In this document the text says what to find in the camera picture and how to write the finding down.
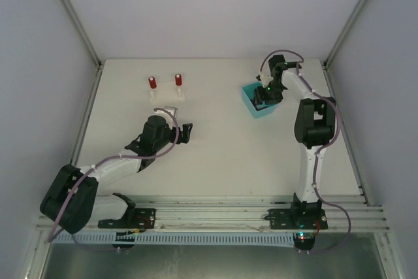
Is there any white four-peg fixture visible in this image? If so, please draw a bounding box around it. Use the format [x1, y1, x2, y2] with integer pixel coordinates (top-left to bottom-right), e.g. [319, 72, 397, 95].
[149, 81, 185, 105]

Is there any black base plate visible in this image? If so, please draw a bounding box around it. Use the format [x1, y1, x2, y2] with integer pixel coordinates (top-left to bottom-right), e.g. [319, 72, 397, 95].
[264, 208, 329, 230]
[97, 208, 156, 229]

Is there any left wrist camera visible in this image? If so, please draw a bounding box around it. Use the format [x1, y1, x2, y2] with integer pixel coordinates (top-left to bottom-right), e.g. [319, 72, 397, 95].
[164, 107, 178, 118]

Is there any left frame post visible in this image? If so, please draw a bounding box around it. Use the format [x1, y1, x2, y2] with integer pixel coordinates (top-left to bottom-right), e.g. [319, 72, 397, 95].
[59, 0, 102, 70]

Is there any right frame post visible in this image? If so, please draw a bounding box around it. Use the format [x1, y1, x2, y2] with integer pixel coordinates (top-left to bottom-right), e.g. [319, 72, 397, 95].
[323, 0, 369, 71]

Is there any red large spring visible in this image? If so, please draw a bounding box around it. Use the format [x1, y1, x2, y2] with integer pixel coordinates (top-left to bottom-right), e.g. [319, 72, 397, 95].
[148, 76, 157, 90]
[175, 73, 183, 86]

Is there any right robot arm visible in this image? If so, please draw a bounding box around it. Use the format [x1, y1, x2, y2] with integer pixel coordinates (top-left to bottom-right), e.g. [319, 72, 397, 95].
[186, 55, 340, 229]

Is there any frame post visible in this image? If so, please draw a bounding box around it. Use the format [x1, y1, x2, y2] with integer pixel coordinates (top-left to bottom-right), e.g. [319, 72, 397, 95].
[323, 0, 369, 71]
[59, 0, 102, 70]

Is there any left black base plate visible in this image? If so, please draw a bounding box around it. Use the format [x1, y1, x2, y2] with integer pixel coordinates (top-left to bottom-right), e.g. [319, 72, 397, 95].
[97, 208, 156, 229]

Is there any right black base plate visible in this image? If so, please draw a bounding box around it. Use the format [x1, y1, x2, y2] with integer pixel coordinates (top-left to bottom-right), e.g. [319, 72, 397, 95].
[264, 208, 329, 230]

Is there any grey slotted cable duct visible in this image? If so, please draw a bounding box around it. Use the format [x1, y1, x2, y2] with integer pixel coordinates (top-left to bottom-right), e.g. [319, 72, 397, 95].
[52, 231, 294, 248]

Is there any teal plastic bin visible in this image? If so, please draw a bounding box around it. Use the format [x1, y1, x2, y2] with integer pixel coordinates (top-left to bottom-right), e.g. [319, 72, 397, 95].
[241, 82, 277, 119]

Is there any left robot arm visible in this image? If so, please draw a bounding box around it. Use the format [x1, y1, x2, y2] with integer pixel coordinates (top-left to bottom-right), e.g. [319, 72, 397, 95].
[40, 115, 193, 238]

